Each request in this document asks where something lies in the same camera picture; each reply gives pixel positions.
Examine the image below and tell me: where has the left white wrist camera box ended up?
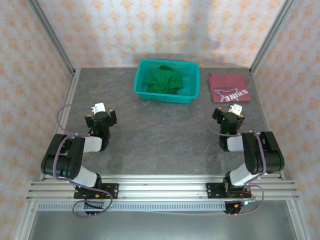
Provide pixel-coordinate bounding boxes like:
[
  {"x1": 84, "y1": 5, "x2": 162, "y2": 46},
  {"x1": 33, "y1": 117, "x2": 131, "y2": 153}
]
[{"x1": 90, "y1": 102, "x2": 107, "y2": 114}]

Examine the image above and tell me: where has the maroon printed t-shirt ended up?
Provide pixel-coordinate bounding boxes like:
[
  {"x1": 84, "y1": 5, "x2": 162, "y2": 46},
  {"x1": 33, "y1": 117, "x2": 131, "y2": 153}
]
[{"x1": 207, "y1": 72, "x2": 252, "y2": 104}]

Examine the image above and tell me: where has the aluminium table side rail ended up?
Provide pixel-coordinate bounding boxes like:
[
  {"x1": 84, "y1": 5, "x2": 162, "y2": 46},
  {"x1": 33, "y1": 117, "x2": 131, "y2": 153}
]
[
  {"x1": 249, "y1": 69, "x2": 286, "y2": 181},
  {"x1": 39, "y1": 69, "x2": 81, "y2": 181}
]

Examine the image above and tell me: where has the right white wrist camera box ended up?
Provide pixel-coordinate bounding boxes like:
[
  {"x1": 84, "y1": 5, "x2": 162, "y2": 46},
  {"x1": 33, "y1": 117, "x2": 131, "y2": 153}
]
[{"x1": 228, "y1": 103, "x2": 243, "y2": 116}]

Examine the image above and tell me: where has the aluminium frame post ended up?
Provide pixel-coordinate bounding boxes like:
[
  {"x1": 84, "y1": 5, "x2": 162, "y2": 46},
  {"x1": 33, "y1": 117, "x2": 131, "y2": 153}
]
[
  {"x1": 27, "y1": 0, "x2": 76, "y2": 76},
  {"x1": 249, "y1": 0, "x2": 298, "y2": 76}
]

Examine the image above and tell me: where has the grey sheet metal panel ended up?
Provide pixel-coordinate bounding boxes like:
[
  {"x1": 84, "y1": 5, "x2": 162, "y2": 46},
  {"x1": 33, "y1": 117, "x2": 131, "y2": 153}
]
[{"x1": 27, "y1": 211, "x2": 297, "y2": 240}]

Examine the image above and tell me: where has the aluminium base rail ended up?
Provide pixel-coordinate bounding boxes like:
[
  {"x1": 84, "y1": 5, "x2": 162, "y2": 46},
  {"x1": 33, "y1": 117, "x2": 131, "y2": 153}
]
[{"x1": 26, "y1": 174, "x2": 301, "y2": 202}]

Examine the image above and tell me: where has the grey slotted cable duct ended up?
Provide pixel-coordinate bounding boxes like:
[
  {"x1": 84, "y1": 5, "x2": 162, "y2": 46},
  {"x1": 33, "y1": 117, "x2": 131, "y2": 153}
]
[{"x1": 37, "y1": 201, "x2": 227, "y2": 212}]

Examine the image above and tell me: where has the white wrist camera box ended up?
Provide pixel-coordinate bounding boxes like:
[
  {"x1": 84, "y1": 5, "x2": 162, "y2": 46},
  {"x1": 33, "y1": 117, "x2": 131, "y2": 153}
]
[
  {"x1": 228, "y1": 103, "x2": 243, "y2": 116},
  {"x1": 90, "y1": 102, "x2": 107, "y2": 114}
]

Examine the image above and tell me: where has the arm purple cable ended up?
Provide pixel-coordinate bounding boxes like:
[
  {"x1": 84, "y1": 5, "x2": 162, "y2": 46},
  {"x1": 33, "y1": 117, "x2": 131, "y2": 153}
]
[
  {"x1": 53, "y1": 103, "x2": 114, "y2": 218},
  {"x1": 207, "y1": 123, "x2": 266, "y2": 217}
]

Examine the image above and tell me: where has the green t-shirt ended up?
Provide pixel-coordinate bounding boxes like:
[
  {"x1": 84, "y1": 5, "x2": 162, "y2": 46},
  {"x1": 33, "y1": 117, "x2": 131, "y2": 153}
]
[{"x1": 142, "y1": 64, "x2": 185, "y2": 96}]

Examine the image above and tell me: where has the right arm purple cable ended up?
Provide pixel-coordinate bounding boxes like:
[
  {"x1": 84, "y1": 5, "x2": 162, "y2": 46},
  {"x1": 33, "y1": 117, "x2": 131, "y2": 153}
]
[{"x1": 207, "y1": 123, "x2": 266, "y2": 217}]

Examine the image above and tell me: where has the teal plastic basket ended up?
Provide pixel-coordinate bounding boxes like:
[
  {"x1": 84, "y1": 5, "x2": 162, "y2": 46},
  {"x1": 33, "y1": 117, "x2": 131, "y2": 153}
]
[{"x1": 133, "y1": 58, "x2": 201, "y2": 105}]

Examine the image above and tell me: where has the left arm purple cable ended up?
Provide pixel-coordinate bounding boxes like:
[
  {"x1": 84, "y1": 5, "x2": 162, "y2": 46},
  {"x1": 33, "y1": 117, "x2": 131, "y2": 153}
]
[{"x1": 53, "y1": 103, "x2": 114, "y2": 218}]

